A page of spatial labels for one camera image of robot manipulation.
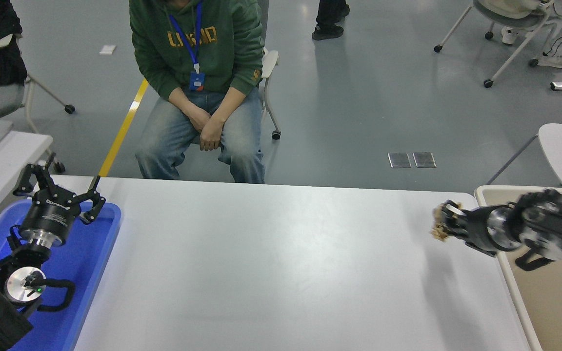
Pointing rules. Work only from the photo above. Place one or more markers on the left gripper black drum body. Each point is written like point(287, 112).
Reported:
point(49, 214)

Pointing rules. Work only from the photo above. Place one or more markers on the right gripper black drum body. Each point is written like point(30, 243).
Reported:
point(478, 228)

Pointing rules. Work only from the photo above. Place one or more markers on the tan paper ball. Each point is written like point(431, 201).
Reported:
point(439, 234)

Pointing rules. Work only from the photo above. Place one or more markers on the person's right forearm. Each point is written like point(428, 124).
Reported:
point(181, 100)

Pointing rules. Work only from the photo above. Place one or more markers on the person's left forearm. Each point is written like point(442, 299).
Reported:
point(227, 105)

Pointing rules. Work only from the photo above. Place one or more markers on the person's right hand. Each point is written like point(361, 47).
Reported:
point(195, 117)

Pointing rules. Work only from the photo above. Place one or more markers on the person's left hand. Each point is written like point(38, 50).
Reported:
point(211, 136)

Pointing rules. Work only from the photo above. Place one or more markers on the white side table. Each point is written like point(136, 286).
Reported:
point(8, 165)

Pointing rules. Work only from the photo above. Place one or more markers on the metal floor socket plate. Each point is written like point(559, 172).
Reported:
point(399, 160)
point(424, 160)

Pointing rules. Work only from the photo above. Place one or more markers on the blue plastic tray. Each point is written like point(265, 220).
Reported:
point(86, 273)

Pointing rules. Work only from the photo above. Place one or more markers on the large pale plastic bin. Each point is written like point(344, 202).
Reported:
point(544, 292)

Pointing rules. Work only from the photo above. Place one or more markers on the blue id badge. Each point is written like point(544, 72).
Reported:
point(197, 82)

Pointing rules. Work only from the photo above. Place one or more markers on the person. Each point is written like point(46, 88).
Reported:
point(212, 48)
point(330, 19)
point(561, 36)

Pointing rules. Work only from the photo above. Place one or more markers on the white frame rolling chair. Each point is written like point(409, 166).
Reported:
point(505, 17)

